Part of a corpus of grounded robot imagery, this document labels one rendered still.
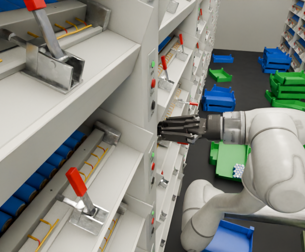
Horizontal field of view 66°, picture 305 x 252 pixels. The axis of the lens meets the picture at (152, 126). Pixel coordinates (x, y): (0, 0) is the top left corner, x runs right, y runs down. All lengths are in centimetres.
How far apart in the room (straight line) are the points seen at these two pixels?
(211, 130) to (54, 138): 49
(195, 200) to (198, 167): 75
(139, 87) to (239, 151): 152
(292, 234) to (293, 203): 111
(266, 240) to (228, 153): 62
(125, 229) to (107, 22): 41
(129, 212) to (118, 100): 28
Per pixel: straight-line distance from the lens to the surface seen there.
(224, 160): 179
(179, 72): 79
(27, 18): 25
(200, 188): 110
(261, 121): 62
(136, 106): 38
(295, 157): 52
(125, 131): 41
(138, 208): 55
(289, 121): 63
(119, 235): 54
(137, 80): 36
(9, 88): 20
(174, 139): 65
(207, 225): 91
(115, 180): 38
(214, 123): 64
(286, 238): 158
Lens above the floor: 121
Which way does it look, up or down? 33 degrees down
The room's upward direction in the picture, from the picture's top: straight up
